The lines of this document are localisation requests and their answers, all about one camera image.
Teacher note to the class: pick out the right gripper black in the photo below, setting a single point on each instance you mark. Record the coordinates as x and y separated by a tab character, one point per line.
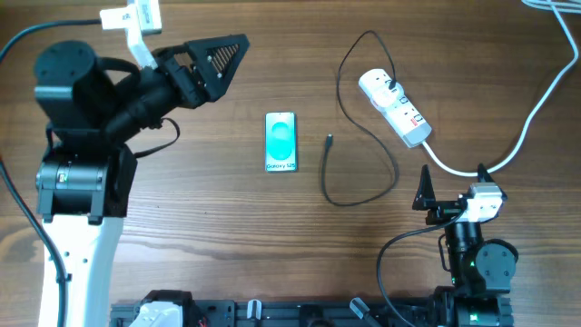
426	200

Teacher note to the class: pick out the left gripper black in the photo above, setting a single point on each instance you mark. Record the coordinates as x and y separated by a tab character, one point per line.
213	84

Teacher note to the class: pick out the Galaxy S25 smartphone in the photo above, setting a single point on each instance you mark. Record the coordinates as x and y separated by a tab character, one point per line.
280	142

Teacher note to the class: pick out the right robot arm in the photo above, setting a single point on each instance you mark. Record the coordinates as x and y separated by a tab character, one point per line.
481	270

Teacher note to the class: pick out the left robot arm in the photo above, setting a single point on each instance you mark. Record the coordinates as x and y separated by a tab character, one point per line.
95	105

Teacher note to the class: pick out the white USB charger plug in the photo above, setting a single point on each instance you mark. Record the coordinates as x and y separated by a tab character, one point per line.
384	97

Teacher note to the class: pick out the white power strip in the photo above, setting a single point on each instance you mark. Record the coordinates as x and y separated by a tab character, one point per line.
404	118

